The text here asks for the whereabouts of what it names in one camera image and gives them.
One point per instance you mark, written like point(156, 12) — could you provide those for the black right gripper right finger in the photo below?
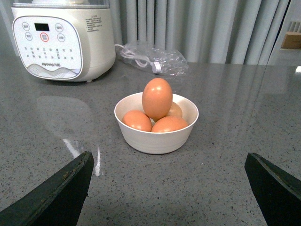
point(277, 192)

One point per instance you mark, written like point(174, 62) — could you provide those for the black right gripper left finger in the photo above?
point(58, 201)

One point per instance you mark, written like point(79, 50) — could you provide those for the pale brown egg back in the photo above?
point(175, 110)

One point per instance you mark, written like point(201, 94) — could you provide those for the cardboard box in background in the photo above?
point(292, 40)

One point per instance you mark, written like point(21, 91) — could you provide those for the white bowl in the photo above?
point(155, 143)

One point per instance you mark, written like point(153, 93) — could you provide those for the white Joyoung cooker appliance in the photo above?
point(64, 40)

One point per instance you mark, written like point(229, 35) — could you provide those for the clear plastic bag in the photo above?
point(147, 57)

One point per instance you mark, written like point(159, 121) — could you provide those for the grey curtain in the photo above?
point(247, 32)

